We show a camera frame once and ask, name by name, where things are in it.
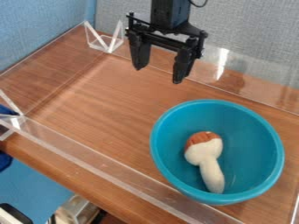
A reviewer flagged clear acrylic back barrier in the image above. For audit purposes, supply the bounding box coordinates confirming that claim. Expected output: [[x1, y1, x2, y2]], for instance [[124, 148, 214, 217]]
[[112, 40, 299, 116]]

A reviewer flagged metal table frame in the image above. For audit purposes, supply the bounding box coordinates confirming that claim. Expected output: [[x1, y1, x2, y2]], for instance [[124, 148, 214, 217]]
[[46, 195, 98, 224]]

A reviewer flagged blue plastic bowl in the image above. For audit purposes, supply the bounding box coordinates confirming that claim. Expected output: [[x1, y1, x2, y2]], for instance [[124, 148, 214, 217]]
[[149, 100, 285, 205]]

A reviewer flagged blue cloth object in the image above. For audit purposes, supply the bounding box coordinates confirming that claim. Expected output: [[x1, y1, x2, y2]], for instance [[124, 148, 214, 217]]
[[0, 104, 18, 172]]

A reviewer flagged plush mushroom brown cap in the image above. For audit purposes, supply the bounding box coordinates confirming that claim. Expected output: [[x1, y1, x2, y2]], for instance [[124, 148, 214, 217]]
[[184, 131, 224, 193]]

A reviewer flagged black white device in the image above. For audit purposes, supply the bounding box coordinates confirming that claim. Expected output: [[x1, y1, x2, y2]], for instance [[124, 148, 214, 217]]
[[0, 203, 33, 224]]

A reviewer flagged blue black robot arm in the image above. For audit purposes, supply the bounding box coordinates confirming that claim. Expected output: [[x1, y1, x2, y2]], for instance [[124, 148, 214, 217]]
[[125, 0, 208, 84]]

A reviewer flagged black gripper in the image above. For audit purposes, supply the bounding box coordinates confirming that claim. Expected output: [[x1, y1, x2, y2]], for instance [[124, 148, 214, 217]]
[[125, 12, 208, 84]]

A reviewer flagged clear acrylic front barrier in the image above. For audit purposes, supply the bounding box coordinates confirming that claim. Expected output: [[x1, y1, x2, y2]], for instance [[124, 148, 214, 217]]
[[0, 116, 242, 224]]

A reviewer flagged clear acrylic barrier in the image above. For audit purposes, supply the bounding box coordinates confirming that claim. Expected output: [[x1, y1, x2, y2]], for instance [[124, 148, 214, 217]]
[[0, 116, 242, 224], [112, 40, 299, 116]]

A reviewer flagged clear acrylic corner bracket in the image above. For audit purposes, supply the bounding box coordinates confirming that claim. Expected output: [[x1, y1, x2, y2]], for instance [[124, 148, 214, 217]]
[[82, 21, 124, 53]]

